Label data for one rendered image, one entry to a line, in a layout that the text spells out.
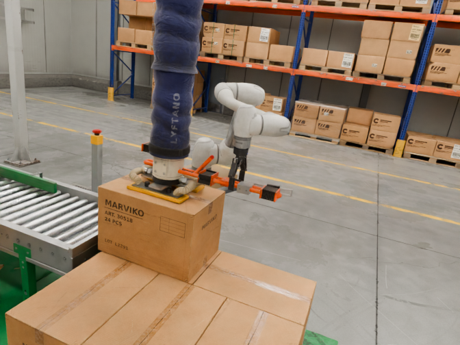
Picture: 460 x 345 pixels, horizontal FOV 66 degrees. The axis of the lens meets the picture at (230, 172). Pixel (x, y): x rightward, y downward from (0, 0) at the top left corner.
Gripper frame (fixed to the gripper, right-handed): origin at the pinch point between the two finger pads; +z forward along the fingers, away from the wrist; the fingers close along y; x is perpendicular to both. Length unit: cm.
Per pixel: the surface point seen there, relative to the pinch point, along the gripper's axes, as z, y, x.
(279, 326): 53, 26, 40
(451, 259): 108, -229, 162
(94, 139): 11, -42, -137
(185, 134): -20.8, 2.0, -31.3
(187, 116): -30.7, 1.9, -31.5
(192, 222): 17.3, 21.2, -12.4
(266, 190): -2.4, 3.8, 17.7
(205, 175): -2.5, 5.5, -15.5
